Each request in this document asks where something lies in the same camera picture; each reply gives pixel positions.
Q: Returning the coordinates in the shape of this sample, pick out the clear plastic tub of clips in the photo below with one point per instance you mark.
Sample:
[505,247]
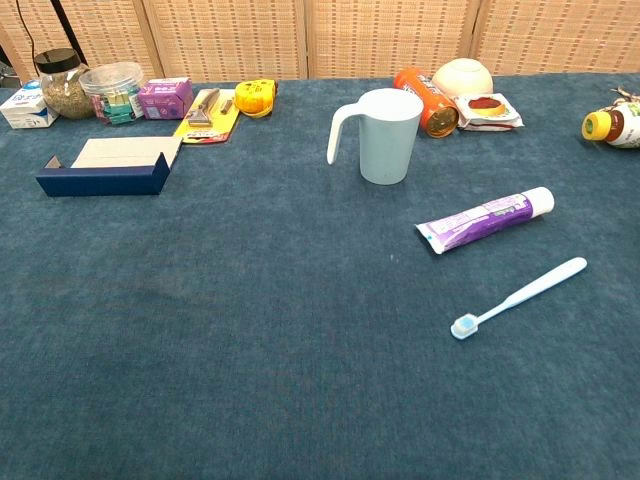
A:
[112,85]

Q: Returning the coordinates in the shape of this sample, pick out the razor in yellow blister pack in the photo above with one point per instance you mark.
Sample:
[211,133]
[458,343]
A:
[207,117]

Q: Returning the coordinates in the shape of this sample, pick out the purple bottle with white cap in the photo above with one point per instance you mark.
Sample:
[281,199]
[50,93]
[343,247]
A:
[480,220]

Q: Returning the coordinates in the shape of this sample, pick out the orange cylindrical can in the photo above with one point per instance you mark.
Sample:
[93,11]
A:
[425,100]

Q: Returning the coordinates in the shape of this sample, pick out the yellow-capped white-label drink bottle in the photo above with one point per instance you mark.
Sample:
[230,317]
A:
[620,127]

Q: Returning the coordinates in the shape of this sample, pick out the navy open glasses case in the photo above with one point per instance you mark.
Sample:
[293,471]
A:
[100,182]

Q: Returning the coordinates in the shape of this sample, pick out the white blue milk carton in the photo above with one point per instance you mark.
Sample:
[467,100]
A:
[27,107]

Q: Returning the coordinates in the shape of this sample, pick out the white snack packet red picture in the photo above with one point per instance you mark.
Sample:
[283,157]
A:
[487,112]

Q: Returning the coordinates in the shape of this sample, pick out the black tripod stand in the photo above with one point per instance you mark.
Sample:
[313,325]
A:
[70,30]

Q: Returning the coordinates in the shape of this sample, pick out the purple cardboard box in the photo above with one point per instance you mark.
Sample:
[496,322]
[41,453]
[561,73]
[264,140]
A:
[165,100]

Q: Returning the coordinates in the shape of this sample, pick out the beige upturned bowl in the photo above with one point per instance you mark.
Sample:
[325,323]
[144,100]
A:
[462,77]

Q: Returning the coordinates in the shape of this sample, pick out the light blue toothbrush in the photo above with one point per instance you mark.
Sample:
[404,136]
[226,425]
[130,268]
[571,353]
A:
[525,292]

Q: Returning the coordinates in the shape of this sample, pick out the dark blue tablecloth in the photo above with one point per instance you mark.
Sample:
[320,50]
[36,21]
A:
[250,325]

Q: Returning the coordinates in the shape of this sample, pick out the yellow tape measure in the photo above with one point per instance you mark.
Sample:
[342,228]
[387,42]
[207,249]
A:
[252,97]

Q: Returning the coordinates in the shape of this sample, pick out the glass jar black lid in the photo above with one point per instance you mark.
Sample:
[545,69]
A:
[62,90]

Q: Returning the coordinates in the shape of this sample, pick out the bamboo folding screen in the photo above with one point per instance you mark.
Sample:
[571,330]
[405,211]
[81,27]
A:
[230,40]

